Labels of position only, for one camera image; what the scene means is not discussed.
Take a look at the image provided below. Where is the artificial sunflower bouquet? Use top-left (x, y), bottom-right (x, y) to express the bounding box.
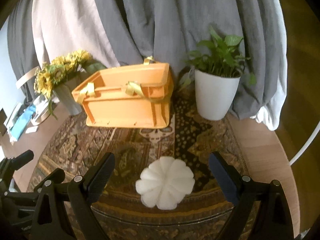
top-left (34, 49), bottom-right (106, 114)

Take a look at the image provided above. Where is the gold desk lamp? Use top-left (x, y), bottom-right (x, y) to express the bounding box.
top-left (16, 65), bottom-right (52, 127)

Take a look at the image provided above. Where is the blue cloth bundle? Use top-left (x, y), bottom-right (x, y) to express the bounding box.
top-left (10, 105), bottom-right (36, 142)

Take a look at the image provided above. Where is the left grey curtain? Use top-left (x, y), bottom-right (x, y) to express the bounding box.
top-left (6, 0), bottom-right (42, 100)

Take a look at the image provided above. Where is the white sheer curtain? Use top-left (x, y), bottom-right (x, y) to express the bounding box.
top-left (252, 0), bottom-right (287, 131)

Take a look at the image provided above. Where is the white remote control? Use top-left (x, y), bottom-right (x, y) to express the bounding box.
top-left (25, 126), bottom-right (38, 134)

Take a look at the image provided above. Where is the grey ribbed vase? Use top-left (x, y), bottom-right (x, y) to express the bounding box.
top-left (54, 77), bottom-right (82, 115)

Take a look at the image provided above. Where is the orange plastic storage crate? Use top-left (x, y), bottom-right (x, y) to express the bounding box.
top-left (72, 57), bottom-right (174, 129)

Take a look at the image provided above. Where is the beige curtain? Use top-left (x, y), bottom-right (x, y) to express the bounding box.
top-left (31, 0), bottom-right (120, 68)

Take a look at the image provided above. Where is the white curved floor-lamp pole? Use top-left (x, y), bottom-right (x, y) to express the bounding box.
top-left (289, 121), bottom-right (320, 166)

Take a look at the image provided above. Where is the white pumpkin plush cushion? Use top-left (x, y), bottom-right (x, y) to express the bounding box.
top-left (136, 156), bottom-right (195, 210)

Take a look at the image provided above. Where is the patterned oriental rug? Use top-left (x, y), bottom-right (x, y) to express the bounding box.
top-left (28, 94), bottom-right (248, 239)

